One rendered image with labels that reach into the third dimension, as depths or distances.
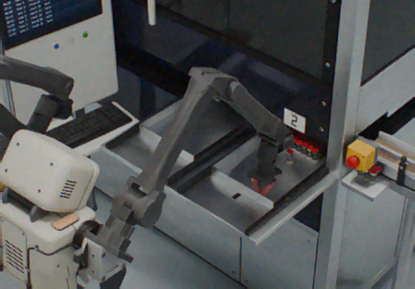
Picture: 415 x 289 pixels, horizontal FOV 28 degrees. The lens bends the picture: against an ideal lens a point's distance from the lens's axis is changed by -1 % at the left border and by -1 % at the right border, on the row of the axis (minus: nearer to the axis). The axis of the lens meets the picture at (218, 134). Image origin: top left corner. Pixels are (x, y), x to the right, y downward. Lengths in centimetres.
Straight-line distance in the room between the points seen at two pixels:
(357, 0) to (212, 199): 77
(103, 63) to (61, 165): 118
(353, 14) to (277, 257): 114
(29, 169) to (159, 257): 170
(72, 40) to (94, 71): 19
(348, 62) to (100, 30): 101
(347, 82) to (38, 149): 97
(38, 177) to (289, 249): 131
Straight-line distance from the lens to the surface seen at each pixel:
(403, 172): 275
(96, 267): 210
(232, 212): 264
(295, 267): 319
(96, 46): 315
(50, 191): 208
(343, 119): 265
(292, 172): 279
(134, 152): 288
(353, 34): 248
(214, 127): 298
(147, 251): 378
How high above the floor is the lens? 267
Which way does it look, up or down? 37 degrees down
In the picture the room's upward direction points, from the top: straight up
